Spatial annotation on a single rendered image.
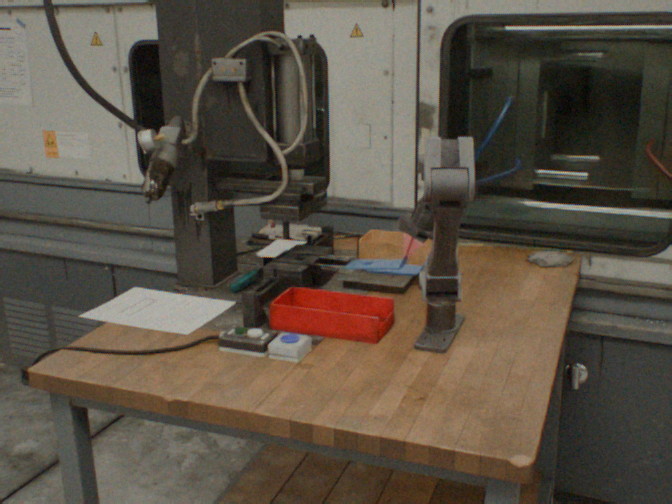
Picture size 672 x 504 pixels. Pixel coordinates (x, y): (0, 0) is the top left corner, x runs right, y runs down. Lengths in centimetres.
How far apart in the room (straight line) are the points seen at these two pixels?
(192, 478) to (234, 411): 148
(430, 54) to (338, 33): 32
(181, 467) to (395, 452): 171
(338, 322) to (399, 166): 90
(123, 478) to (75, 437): 125
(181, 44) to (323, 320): 73
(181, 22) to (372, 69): 74
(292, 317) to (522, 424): 57
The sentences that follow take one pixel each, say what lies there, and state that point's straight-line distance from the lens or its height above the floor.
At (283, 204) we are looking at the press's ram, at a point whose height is 114.
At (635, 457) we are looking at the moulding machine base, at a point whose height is 26.
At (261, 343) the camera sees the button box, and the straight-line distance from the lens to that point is 154.
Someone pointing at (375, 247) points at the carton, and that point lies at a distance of 206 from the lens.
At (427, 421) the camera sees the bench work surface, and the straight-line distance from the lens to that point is 132.
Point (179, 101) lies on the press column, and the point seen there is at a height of 137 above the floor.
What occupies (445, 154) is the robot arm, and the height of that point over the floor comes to 130.
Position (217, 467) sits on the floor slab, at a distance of 289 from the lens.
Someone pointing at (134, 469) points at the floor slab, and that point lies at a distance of 294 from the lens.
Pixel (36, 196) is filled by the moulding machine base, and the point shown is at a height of 89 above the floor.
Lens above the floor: 156
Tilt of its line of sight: 17 degrees down
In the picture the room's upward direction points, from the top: 1 degrees counter-clockwise
